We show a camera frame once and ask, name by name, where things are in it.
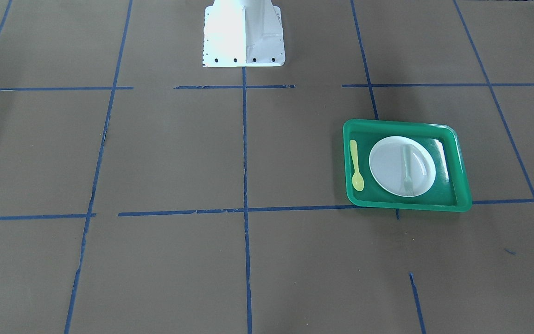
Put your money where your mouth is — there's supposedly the pale green plastic fork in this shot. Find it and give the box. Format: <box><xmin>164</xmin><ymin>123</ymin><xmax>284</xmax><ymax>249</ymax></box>
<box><xmin>402</xmin><ymin>144</ymin><xmax>414</xmax><ymax>197</ymax></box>

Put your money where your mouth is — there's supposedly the yellow plastic spoon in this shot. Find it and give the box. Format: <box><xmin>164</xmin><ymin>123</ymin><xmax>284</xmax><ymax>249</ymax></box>
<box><xmin>350</xmin><ymin>139</ymin><xmax>365</xmax><ymax>192</ymax></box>

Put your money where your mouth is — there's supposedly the white round plate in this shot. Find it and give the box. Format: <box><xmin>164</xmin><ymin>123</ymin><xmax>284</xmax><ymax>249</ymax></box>
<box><xmin>369</xmin><ymin>136</ymin><xmax>437</xmax><ymax>198</ymax></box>

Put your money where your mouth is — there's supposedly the green plastic tray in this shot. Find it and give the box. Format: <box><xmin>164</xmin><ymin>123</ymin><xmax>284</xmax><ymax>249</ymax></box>
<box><xmin>343</xmin><ymin>119</ymin><xmax>472</xmax><ymax>212</ymax></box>

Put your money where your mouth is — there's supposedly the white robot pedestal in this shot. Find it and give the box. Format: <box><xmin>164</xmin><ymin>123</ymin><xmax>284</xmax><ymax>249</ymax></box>
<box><xmin>202</xmin><ymin>0</ymin><xmax>286</xmax><ymax>68</ymax></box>

